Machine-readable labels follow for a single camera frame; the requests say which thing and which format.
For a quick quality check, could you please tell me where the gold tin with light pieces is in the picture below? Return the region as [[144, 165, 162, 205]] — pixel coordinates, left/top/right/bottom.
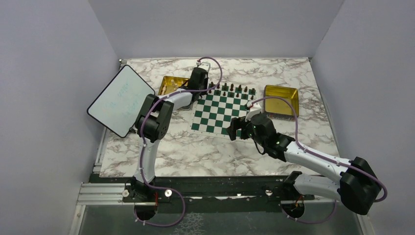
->
[[158, 76, 193, 111]]

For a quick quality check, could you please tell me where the gold tin with dark pieces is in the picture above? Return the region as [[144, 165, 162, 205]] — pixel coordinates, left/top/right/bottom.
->
[[262, 85, 300, 120]]

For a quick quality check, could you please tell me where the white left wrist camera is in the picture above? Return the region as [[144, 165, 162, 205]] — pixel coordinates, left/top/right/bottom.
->
[[196, 61, 211, 73]]

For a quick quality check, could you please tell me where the green white chess board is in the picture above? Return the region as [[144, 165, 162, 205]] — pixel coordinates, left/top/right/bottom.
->
[[187, 83, 256, 139]]

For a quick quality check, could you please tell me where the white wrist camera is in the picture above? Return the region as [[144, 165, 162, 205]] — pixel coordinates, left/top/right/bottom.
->
[[245, 101, 262, 121], [196, 61, 211, 73]]

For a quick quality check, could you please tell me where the black mounting rail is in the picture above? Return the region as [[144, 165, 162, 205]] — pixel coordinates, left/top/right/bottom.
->
[[87, 174, 314, 213]]

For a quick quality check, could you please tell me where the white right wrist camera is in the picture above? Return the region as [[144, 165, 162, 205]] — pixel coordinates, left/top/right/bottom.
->
[[245, 101, 262, 121]]

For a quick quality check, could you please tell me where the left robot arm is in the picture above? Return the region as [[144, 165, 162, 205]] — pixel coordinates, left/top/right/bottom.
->
[[131, 63, 210, 201]]

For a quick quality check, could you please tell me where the small whiteboard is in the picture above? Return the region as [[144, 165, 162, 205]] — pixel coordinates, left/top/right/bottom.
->
[[87, 65, 155, 138]]

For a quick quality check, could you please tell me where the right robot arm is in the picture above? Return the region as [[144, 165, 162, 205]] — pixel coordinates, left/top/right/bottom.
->
[[226, 114, 381, 215]]

